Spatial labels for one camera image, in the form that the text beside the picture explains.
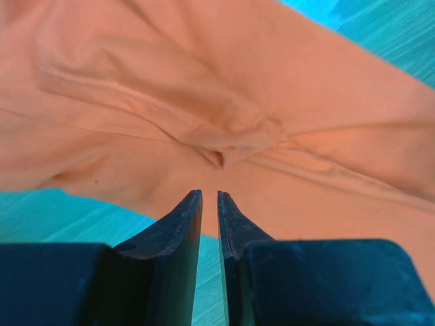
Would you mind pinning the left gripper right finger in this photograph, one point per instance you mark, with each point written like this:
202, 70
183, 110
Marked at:
315, 282

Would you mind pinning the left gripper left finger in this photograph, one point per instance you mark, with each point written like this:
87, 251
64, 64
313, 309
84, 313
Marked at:
148, 279

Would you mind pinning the orange t shirt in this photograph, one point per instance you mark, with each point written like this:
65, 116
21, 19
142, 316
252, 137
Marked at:
136, 102

